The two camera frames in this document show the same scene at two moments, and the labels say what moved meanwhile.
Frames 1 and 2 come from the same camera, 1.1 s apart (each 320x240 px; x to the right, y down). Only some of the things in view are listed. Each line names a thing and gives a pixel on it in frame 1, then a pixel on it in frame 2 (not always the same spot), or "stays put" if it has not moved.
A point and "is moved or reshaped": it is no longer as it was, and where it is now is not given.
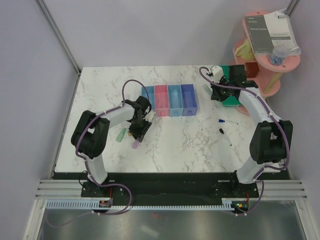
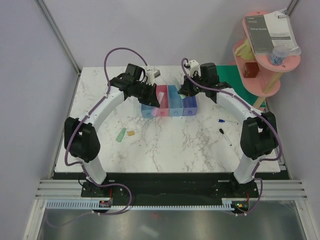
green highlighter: x=121 y=135 stays put
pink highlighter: x=134 y=146 → x=160 y=96
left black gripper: x=140 y=134 → x=151 y=99
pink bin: x=161 y=97 stays put
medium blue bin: x=176 y=107 stays put
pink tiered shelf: x=270 y=76 stays put
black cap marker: x=222 y=132 stays put
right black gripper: x=216 y=95 → x=186 y=89
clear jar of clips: x=278 y=55 stays put
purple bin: x=189 y=99 stays put
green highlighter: x=207 y=89 is moved or reshaped
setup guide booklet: x=259 y=34 stays put
